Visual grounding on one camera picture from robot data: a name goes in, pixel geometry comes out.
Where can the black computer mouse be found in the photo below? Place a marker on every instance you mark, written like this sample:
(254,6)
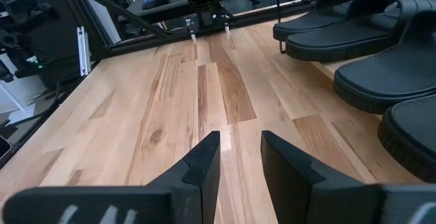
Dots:
(155,2)

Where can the small white bracket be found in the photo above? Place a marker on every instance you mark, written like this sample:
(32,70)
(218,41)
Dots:
(193,37)
(227,30)

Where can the dark grey desk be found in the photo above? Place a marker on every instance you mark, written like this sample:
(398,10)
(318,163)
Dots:
(177,9)

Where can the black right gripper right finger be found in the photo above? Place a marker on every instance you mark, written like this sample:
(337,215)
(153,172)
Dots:
(323,200)

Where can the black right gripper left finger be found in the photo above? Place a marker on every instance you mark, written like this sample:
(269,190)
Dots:
(153,203)

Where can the black rubber slide sandal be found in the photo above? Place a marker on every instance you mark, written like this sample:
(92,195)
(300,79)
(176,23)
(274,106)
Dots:
(306,23)
(340,40)
(415,132)
(391,74)

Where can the black device with green light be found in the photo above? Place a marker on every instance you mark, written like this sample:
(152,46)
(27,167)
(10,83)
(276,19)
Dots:
(20,11)

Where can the silver metal bracket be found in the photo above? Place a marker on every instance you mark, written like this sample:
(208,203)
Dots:
(83,50)

